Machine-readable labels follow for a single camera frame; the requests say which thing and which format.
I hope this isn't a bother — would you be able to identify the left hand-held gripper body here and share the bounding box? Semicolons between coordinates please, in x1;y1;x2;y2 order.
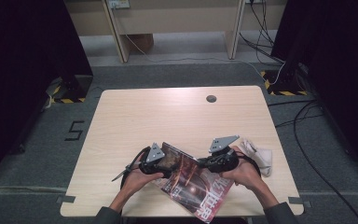
138;142;169;175

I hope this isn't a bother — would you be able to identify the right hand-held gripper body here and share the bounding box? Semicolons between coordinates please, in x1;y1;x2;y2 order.
202;134;241;175

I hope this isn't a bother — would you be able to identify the red glossy magazine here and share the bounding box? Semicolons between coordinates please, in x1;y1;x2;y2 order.
153;141;236;224

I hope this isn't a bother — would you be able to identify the beige cloth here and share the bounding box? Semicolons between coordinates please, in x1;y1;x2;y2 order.
239;137;274;178

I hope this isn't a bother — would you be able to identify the person's left hand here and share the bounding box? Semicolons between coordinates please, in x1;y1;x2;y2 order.
122;154;166;201

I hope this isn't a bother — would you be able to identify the person's right hand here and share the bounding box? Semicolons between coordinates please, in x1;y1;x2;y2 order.
221;145;268;191

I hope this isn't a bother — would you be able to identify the grey tape piece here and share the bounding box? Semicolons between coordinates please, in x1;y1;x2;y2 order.
287;196;312;209
55;195;76;205

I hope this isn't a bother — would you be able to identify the stand base with hazard tape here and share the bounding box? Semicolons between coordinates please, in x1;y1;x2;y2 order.
46;74;93;105
259;69;309;97

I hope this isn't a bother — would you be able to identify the brown cardboard box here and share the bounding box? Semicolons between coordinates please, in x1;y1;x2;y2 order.
126;33;155;54

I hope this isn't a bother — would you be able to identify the beige wooden desk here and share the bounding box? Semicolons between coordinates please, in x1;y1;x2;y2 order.
63;0;288;64

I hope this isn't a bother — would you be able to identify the black curtain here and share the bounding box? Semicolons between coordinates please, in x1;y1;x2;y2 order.
269;0;358;183
0;0;93;189

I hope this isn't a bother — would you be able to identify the white power outlet strip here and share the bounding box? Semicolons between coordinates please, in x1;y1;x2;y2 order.
107;0;131;9

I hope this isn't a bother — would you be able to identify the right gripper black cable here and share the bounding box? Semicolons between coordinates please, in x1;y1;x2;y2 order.
237;153;263;177

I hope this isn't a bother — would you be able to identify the long black floor cable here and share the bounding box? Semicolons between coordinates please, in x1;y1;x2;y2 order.
293;99;358;224

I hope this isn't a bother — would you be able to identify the short black floor cable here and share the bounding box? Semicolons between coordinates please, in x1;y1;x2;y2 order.
267;98;324;129

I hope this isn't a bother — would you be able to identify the long white cable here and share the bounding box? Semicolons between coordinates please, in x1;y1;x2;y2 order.
113;6;287;87

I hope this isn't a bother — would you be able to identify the bundle of black cables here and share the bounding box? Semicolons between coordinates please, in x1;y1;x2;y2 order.
239;0;286;64

